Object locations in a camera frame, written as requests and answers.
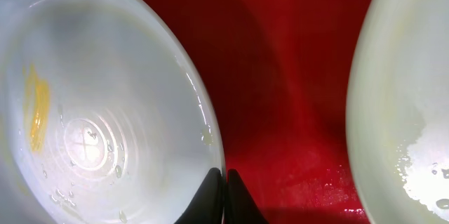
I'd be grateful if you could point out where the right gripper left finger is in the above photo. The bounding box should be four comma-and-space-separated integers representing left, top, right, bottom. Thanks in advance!
175, 168, 224, 224

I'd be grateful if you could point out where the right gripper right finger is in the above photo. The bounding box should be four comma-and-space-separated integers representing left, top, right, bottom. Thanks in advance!
224, 169, 268, 224

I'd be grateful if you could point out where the light blue plate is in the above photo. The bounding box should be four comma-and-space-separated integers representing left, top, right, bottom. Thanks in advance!
1, 0, 225, 223

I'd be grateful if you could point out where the white plate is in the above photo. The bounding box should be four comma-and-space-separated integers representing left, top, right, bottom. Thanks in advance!
346, 0, 448, 223

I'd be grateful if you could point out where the red plastic tray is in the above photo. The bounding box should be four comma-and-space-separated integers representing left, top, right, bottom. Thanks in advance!
144, 0, 371, 223

